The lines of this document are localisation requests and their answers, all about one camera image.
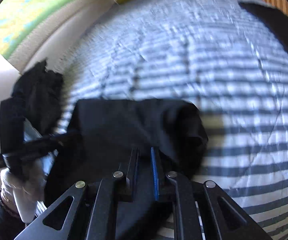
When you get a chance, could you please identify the black yellow sport pants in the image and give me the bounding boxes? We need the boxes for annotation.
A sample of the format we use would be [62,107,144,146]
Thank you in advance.
[44,99,208,239]

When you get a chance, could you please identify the white gloved hand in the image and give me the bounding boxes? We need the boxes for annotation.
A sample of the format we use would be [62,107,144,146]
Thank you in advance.
[0,120,46,224]

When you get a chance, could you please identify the dark crumpled garment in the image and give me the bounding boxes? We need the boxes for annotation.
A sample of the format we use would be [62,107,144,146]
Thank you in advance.
[12,59,64,135]

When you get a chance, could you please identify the folded black garment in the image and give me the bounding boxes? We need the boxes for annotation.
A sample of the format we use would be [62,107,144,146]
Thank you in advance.
[239,2,288,53]

